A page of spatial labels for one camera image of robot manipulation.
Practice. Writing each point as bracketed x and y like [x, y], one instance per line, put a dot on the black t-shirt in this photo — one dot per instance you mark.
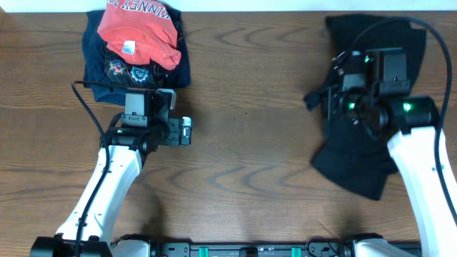
[349, 156]

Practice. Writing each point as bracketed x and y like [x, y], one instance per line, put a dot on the navy folded t-shirt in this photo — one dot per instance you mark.
[94, 51]

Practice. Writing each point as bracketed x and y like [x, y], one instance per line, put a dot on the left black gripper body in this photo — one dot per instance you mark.
[168, 134]

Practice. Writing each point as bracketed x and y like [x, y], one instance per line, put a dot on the orange folded t-shirt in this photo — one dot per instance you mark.
[140, 31]

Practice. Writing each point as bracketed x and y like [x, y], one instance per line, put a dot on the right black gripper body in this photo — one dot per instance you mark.
[351, 104]

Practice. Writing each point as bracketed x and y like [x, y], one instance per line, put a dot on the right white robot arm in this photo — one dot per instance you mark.
[411, 128]

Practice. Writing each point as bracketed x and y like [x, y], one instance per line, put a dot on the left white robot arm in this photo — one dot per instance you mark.
[88, 230]

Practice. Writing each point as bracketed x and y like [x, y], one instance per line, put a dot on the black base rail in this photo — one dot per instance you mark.
[368, 244]

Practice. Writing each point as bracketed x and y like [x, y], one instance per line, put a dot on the black patterned folded shirt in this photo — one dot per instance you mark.
[149, 76]

